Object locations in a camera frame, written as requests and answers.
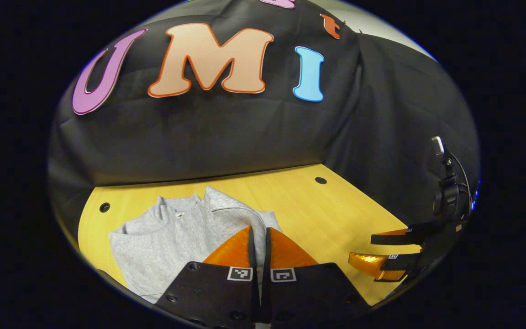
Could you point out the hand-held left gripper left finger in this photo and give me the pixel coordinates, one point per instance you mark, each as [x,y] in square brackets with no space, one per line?
[252,256]

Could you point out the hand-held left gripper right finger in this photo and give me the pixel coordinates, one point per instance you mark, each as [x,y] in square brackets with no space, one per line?
[267,256]

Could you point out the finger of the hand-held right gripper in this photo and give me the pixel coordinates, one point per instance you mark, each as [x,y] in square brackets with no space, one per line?
[400,237]
[395,264]

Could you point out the grey zip-neck sweatshirt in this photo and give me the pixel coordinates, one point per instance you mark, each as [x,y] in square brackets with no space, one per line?
[162,237]

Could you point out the black round table grommet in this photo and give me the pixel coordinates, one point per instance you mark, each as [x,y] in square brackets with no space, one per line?
[320,180]
[104,207]

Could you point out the black backdrop cloth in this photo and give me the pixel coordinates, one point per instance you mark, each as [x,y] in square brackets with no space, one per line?
[226,132]

